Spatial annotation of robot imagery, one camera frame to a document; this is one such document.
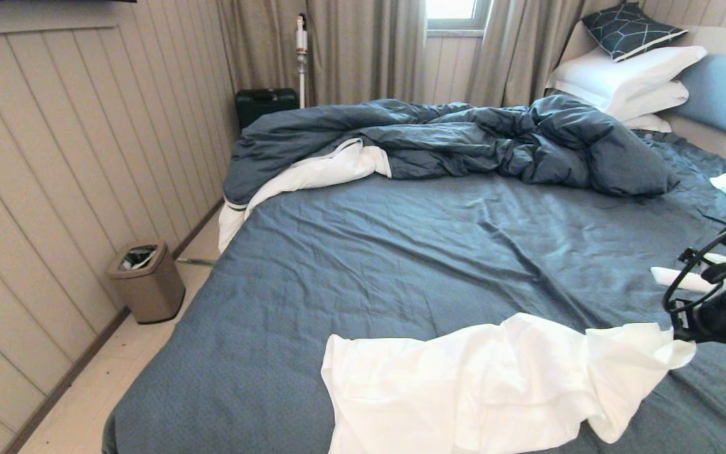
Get white t-shirt blue print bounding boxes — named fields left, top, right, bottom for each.
left=321, top=313, right=696, bottom=454

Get dark blue crumpled duvet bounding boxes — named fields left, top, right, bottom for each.
left=218, top=95, right=680, bottom=253

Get blue bed with headboard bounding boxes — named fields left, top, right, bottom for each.
left=101, top=129, right=726, bottom=454

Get dark patterned pillow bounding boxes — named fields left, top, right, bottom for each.
left=581, top=2, right=689, bottom=64

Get beige curtain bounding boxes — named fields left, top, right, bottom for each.
left=464, top=0, right=598, bottom=110
left=215, top=0, right=427, bottom=110

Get window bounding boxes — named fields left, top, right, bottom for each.
left=425, top=0, right=493, bottom=34

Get white stick vacuum cleaner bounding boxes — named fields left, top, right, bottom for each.
left=295, top=12, right=309, bottom=109

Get black suitcase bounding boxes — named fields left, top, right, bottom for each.
left=235, top=88, right=300, bottom=131

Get brown trash bin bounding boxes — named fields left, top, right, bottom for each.
left=107, top=240, right=187, bottom=325

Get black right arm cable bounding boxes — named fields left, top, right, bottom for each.
left=662, top=221, right=726, bottom=329

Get beige bed headboard frame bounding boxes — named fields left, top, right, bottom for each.
left=665, top=26, right=726, bottom=171

